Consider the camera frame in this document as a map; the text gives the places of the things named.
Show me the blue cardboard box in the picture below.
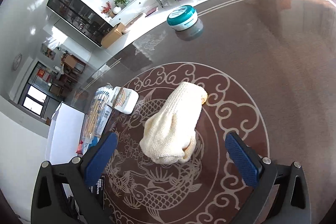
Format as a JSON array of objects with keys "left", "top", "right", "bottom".
[{"left": 81, "top": 137, "right": 99, "bottom": 155}]

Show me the cardboard box on floor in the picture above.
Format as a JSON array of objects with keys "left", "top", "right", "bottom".
[{"left": 101, "top": 23, "right": 125, "bottom": 49}]

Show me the cream knitted cloth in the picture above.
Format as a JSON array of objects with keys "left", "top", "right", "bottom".
[{"left": 139, "top": 82, "right": 208, "bottom": 165}]

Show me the white small box orange label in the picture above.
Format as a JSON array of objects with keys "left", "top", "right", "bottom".
[{"left": 110, "top": 86, "right": 139, "bottom": 115}]

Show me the teal white round container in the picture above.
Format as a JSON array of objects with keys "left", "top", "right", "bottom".
[{"left": 166, "top": 5, "right": 198, "bottom": 31}]

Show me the black cardboard box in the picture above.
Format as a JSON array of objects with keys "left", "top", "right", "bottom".
[{"left": 89, "top": 174, "right": 105, "bottom": 209}]

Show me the white storage bin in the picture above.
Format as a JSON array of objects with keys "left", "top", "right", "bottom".
[{"left": 45, "top": 102, "right": 85, "bottom": 165}]

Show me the bag of wooden chopsticks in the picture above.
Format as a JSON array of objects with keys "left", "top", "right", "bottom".
[{"left": 83, "top": 84, "right": 113, "bottom": 144}]

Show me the red flower vase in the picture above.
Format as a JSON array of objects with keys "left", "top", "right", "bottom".
[{"left": 101, "top": 1, "right": 115, "bottom": 18}]

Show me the red snack packet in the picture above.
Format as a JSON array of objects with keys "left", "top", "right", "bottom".
[{"left": 76, "top": 143, "right": 83, "bottom": 155}]

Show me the dark glass display cabinet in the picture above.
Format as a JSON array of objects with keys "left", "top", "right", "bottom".
[{"left": 47, "top": 0, "right": 112, "bottom": 47}]

